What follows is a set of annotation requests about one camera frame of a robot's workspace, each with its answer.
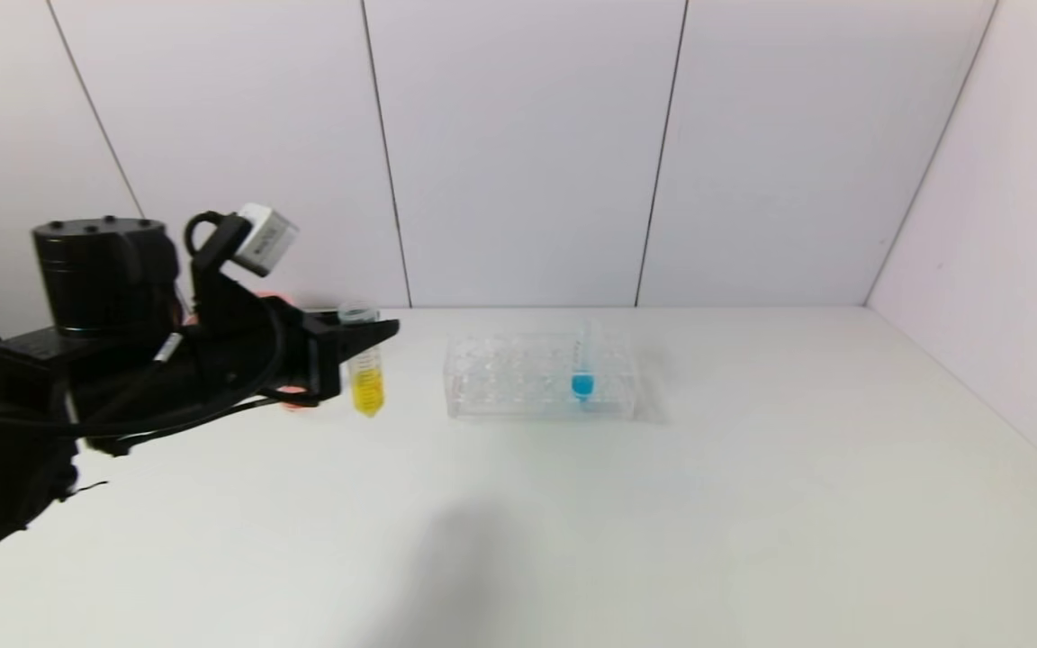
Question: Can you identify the clear glass beaker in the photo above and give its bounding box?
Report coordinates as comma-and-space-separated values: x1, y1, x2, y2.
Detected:
275, 310, 339, 413

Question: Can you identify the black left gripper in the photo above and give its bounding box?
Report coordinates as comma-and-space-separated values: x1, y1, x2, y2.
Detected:
186, 296, 400, 409

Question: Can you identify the test tube with yellow pigment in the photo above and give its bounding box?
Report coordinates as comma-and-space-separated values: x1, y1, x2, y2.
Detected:
338, 306, 387, 419

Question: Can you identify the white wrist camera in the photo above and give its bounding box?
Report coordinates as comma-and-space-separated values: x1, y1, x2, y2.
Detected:
184, 203, 300, 307

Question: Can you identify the pink plastic bowl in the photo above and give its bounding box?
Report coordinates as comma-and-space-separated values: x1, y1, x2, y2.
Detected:
182, 292, 305, 325

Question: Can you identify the test tube with blue pigment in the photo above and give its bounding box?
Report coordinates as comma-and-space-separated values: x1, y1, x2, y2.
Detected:
571, 319, 598, 402

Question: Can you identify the clear acrylic test tube rack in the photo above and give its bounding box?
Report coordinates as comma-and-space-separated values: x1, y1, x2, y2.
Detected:
444, 331, 639, 420

